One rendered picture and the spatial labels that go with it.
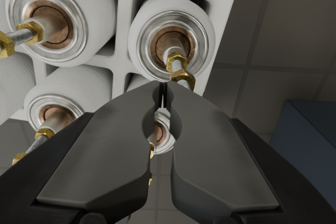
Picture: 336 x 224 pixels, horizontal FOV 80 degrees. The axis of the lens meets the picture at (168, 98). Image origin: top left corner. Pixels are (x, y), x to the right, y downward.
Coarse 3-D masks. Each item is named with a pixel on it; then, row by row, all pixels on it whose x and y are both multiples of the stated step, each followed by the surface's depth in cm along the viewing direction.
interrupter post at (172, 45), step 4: (168, 40) 20; (172, 40) 20; (176, 40) 20; (164, 44) 20; (168, 44) 19; (172, 44) 19; (176, 44) 19; (180, 44) 19; (164, 48) 19; (168, 48) 18; (172, 48) 18; (176, 48) 18; (180, 48) 18; (164, 52) 18; (168, 52) 18; (172, 52) 18; (180, 52) 18; (184, 52) 19; (164, 56) 19; (164, 60) 19
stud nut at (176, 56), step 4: (176, 52) 17; (168, 56) 17; (172, 56) 17; (176, 56) 17; (180, 56) 17; (184, 56) 18; (168, 60) 17; (172, 60) 17; (180, 60) 17; (184, 60) 17; (168, 64) 17; (184, 64) 17; (168, 68) 17; (184, 68) 17
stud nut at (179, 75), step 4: (172, 72) 14; (176, 72) 14; (180, 72) 14; (184, 72) 14; (188, 72) 14; (172, 76) 14; (176, 76) 14; (180, 76) 14; (184, 76) 14; (188, 76) 14; (192, 76) 14; (172, 80) 14; (176, 80) 14; (188, 80) 14; (192, 80) 14; (192, 84) 14; (192, 88) 14
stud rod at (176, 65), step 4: (176, 60) 17; (172, 64) 17; (176, 64) 16; (180, 64) 16; (172, 68) 16; (176, 68) 15; (180, 68) 15; (180, 80) 14; (184, 80) 14; (180, 84) 13; (184, 84) 13; (188, 84) 13; (188, 88) 13
